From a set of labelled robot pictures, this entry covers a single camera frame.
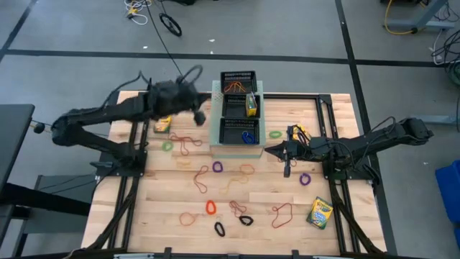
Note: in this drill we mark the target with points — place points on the yellow green crayon box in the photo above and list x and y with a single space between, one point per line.
320 212
251 106
163 126
304 135

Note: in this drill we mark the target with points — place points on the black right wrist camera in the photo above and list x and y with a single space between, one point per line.
302 147

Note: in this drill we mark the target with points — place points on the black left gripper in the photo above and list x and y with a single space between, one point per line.
172 97

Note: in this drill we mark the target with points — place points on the blue plastic bin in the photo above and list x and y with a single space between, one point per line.
449 190

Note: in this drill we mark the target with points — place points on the grey metal bar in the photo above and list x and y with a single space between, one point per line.
445 119

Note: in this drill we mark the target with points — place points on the black plastic mesh basket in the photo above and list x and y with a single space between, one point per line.
233 109
238 76
231 135

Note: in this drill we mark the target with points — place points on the yellow rubber band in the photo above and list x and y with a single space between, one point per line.
235 180
240 87
183 163

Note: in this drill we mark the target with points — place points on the black round hoop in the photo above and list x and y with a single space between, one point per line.
179 33

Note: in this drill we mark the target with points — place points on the orange rubber band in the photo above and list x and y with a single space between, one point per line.
240 169
180 218
230 86

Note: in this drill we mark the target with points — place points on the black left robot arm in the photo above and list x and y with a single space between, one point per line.
108 111

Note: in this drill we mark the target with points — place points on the black side table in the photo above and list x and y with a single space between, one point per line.
14 136

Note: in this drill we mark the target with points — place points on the grey metal stand base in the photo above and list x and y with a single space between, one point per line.
424 24

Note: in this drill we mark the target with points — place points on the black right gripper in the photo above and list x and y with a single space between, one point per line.
287 171

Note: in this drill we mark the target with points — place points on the black aluminium table frame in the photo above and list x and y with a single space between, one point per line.
291 96

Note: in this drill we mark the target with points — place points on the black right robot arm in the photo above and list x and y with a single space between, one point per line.
377 138

